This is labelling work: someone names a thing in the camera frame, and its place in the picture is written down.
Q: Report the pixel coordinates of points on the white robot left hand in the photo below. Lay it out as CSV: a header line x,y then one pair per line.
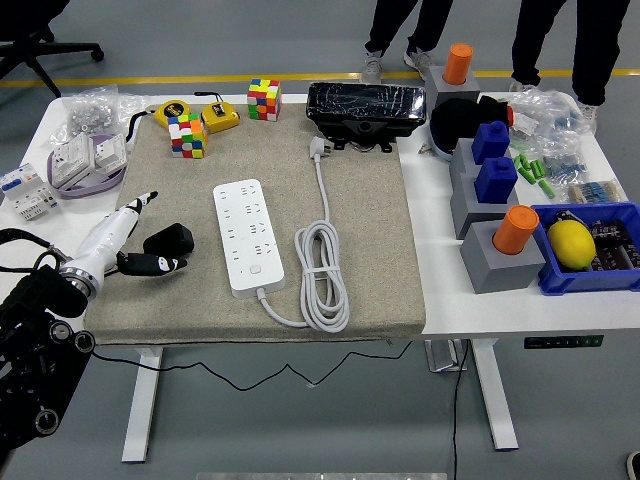
x,y
107,235

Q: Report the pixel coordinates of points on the black power adapter plug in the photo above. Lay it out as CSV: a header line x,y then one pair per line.
x,y
170,239

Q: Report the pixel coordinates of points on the white power strip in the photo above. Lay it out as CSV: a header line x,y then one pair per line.
x,y
245,235

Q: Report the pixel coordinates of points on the multicoloured puzzle cube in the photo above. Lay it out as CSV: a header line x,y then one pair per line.
x,y
264,100
187,137

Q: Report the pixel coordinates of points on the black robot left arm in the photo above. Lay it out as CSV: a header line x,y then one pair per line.
x,y
30,350

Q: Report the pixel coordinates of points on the lilac oval tray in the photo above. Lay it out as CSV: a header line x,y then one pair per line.
x,y
90,190

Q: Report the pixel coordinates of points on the white circuit breaker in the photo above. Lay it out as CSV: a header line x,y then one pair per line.
x,y
25,192

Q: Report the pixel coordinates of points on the clear bag of screws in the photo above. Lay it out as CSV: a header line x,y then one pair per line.
x,y
90,115

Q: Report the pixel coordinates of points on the small clear plastic bag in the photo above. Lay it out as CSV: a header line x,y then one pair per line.
x,y
134,104

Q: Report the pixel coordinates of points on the large yellow tape measure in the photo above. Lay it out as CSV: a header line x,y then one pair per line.
x,y
172,111

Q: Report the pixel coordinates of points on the small yellow tape measure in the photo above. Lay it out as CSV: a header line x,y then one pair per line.
x,y
219,116

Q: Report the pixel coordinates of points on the white table leg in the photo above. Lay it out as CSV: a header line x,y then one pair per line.
x,y
495,400
140,435

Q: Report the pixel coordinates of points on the black office chair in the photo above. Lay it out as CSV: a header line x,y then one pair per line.
x,y
25,15

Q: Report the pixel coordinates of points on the grey-brown mat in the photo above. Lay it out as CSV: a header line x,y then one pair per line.
x,y
375,250

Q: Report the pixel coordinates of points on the black film-wrapped device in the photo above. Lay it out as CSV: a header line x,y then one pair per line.
x,y
365,102

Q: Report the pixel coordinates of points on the small metal clip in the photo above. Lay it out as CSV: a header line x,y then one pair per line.
x,y
425,149

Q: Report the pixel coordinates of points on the white blue-rimmed object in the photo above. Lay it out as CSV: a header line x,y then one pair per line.
x,y
442,150

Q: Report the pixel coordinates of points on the person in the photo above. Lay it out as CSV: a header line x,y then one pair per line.
x,y
385,25
595,50

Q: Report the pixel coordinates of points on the grey box under table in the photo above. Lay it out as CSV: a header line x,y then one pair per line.
x,y
442,357

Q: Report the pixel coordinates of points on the grey block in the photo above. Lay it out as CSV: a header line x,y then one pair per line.
x,y
500,275
460,160
445,92
465,210

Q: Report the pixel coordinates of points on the black cloth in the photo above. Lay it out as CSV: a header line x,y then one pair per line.
x,y
455,120

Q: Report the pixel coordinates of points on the orange cylinder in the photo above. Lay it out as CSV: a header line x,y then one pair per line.
x,y
515,230
457,62

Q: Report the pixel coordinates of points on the blue block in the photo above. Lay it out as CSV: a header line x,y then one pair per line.
x,y
495,182
490,142

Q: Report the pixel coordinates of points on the green plastic anchor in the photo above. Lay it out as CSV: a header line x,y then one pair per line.
x,y
541,168
546,189
517,163
534,168
524,162
526,175

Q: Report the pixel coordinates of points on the small red item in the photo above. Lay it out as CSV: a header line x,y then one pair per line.
x,y
510,116

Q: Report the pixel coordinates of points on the black metal clip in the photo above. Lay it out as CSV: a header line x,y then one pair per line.
x,y
564,217

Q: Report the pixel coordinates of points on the large clear bag blue parts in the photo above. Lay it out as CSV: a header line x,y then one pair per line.
x,y
550,115

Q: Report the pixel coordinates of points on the small clear bag blue parts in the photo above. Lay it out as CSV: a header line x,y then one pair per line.
x,y
565,167

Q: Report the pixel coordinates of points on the yellow lemon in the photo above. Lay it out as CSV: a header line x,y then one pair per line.
x,y
570,245

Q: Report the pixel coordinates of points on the black table control panel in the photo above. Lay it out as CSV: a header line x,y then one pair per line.
x,y
562,342

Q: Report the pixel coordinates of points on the blue plastic bin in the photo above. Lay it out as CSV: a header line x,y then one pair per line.
x,y
575,282

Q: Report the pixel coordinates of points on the clear bag of resistors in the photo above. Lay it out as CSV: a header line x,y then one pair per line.
x,y
595,192

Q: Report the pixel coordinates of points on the dark brown capacitor pack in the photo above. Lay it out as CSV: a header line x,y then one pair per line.
x,y
615,245

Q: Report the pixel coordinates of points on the black shoe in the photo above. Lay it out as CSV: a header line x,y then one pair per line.
x,y
634,465

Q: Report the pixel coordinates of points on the small white wall socket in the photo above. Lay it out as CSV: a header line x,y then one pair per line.
x,y
109,152

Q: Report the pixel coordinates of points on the large white wall socket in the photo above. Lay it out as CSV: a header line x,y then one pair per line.
x,y
72,160

